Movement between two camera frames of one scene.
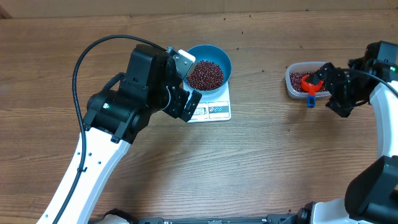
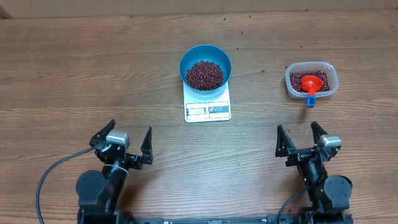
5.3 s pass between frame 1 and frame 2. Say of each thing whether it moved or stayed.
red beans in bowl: stayed
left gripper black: moved
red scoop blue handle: stayed
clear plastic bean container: stayed
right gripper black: moved
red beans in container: stayed
